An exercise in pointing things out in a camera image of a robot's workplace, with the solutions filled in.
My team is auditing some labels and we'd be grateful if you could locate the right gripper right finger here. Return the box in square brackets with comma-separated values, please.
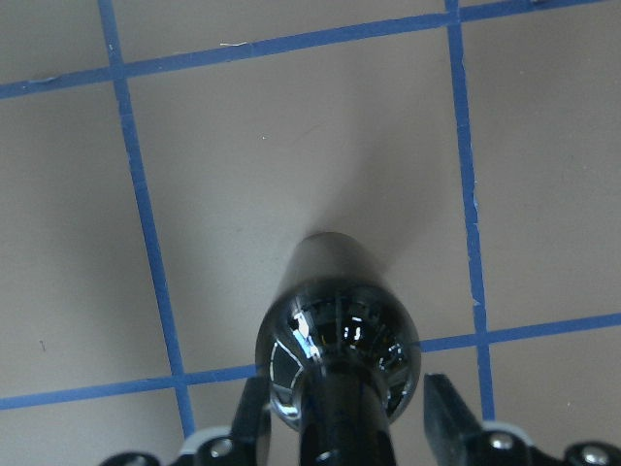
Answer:
[423, 373, 480, 454]

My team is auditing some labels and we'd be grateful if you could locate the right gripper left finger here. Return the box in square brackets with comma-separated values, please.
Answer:
[231, 377, 272, 465]

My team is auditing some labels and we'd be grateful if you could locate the dark wine bottle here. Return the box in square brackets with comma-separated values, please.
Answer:
[255, 232, 421, 465]

